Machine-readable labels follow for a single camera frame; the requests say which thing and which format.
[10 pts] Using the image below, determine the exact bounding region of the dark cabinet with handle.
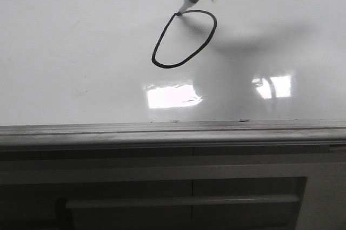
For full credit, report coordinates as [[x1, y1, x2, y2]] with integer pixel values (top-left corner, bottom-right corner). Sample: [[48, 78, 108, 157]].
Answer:
[[1, 145, 345, 229]]

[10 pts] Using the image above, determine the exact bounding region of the grey aluminium whiteboard frame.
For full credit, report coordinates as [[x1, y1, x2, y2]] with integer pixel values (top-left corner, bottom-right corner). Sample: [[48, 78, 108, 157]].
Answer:
[[1, 119, 345, 152]]

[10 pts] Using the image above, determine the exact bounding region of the white whiteboard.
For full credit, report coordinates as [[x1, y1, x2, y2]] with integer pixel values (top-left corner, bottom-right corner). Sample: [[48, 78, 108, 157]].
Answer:
[[1, 0, 345, 126]]

